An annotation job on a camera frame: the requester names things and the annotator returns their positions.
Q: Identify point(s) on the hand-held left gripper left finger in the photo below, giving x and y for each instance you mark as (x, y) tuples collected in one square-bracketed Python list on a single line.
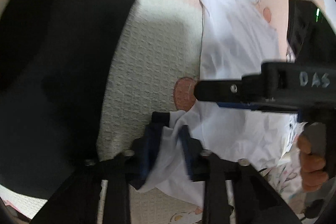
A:
[(151, 145)]

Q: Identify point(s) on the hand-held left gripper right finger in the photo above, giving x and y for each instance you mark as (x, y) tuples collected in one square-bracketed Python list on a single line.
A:
[(187, 150)]

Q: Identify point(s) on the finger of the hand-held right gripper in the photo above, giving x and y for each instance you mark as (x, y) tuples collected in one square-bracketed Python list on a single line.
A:
[(236, 105), (218, 90)]

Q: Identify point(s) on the white T-shirt with navy collar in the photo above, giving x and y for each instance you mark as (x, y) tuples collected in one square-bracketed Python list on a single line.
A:
[(231, 37)]

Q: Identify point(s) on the light blue printed garment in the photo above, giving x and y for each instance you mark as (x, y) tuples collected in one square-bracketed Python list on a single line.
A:
[(286, 179)]

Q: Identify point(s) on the black garment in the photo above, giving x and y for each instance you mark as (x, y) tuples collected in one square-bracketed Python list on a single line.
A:
[(65, 56)]

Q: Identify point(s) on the person's right hand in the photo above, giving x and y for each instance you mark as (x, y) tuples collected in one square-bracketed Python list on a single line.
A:
[(312, 169)]

